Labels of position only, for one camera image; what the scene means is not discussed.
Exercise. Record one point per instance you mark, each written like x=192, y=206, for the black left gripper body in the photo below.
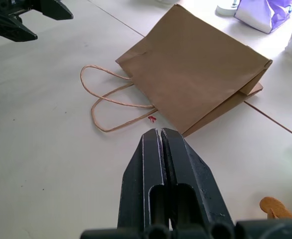
x=6, y=7

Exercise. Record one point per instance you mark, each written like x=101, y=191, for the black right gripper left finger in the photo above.
x=136, y=179

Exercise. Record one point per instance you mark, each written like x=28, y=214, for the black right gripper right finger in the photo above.
x=198, y=179

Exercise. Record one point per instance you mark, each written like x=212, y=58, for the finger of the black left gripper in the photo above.
x=56, y=10
x=14, y=28

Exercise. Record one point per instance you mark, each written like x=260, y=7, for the purple and white plastic bag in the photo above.
x=260, y=15

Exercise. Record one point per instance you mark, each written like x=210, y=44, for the orange object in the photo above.
x=273, y=206

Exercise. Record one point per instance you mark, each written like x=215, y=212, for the white round disc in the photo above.
x=224, y=9

